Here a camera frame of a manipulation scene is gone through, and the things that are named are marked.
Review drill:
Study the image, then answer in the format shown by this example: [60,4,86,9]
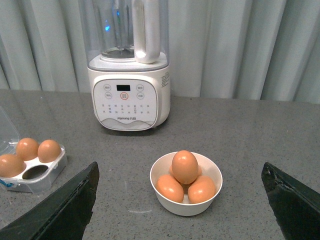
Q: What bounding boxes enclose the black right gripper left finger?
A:
[0,162,100,240]

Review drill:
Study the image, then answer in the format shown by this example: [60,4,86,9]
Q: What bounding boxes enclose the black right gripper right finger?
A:
[261,162,320,240]

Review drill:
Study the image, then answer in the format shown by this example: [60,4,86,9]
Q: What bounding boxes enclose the clear plastic egg box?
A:
[0,108,68,194]

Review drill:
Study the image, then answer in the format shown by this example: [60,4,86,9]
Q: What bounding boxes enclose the brown egg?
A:
[171,150,199,185]

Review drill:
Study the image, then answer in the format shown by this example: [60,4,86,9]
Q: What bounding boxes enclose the brown egg box back right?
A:
[37,139,61,163]

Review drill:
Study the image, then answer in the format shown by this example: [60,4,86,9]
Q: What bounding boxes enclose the brown egg box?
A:
[37,139,61,163]
[0,154,27,178]
[15,137,39,161]

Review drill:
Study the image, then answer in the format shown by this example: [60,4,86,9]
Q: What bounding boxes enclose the brown egg box front left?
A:
[0,154,27,178]

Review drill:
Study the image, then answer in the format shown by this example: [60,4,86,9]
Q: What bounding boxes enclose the brown egg box back left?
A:
[15,137,39,161]

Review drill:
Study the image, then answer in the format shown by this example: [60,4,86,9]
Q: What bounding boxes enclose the brown egg bowl front right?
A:
[187,175,216,204]

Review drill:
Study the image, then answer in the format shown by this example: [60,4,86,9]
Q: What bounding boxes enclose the brown egg bowl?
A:
[155,174,184,203]
[187,175,216,204]
[169,165,203,176]

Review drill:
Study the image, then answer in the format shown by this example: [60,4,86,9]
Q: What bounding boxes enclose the brown egg bowl back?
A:
[169,165,203,176]

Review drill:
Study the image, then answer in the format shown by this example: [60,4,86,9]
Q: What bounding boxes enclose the brown egg bowl front left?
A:
[155,174,184,203]

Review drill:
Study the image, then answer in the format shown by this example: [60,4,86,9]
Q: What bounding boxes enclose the blue rubber band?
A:
[0,181,14,188]

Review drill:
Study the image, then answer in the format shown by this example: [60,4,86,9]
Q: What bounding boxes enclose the white bowl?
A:
[149,151,223,216]

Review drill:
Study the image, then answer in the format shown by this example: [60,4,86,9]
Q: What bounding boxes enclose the grey curtain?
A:
[0,0,320,104]

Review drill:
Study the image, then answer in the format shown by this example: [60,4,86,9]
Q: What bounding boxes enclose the white blender with clear jug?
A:
[79,0,171,131]

